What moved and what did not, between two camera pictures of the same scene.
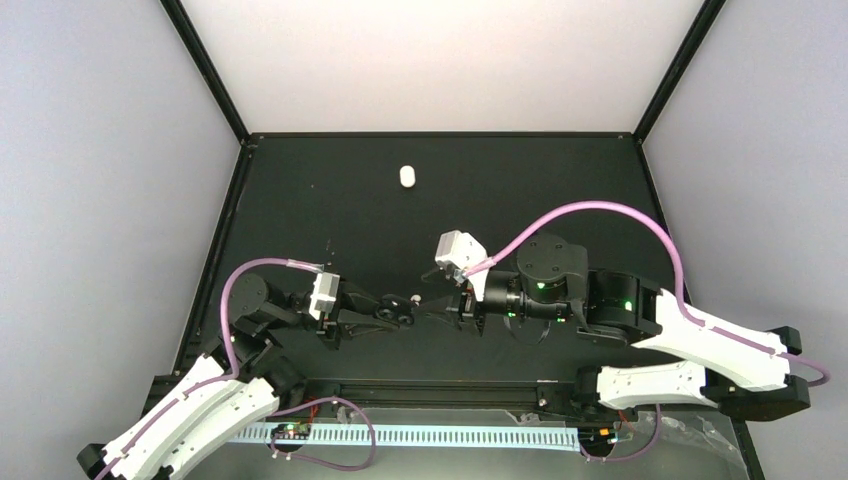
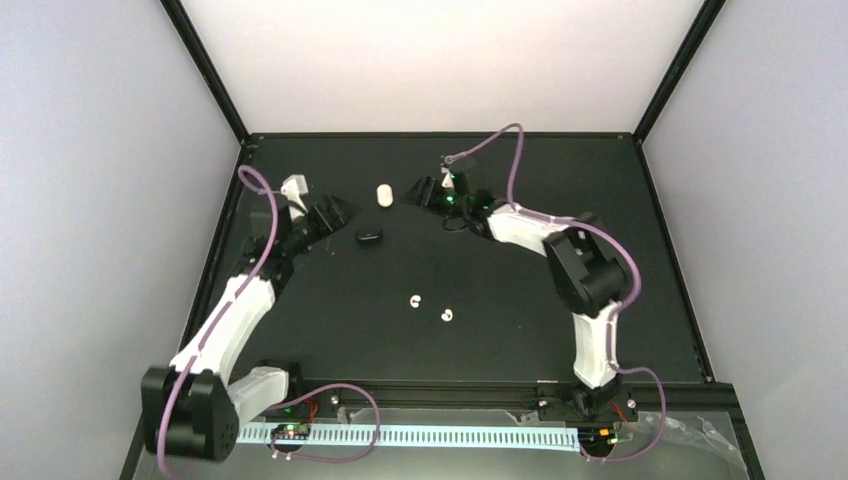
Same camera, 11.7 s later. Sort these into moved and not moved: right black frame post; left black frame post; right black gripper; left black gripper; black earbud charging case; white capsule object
Moved: white capsule object; black earbud charging case; left black gripper; right black gripper
Not moved: right black frame post; left black frame post
